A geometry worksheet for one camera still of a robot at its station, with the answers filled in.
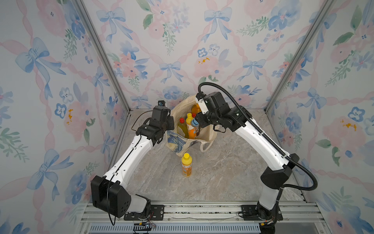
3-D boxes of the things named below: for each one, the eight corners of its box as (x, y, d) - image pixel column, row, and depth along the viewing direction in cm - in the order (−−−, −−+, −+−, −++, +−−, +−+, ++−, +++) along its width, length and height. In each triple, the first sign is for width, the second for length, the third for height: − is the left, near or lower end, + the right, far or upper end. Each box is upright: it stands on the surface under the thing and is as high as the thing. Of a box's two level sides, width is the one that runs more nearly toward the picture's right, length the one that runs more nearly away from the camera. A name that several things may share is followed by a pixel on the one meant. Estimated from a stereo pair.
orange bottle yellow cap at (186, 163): (185, 180, 87) (185, 163, 68) (181, 173, 89) (179, 156, 71) (191, 175, 88) (192, 158, 70) (187, 169, 91) (187, 151, 72)
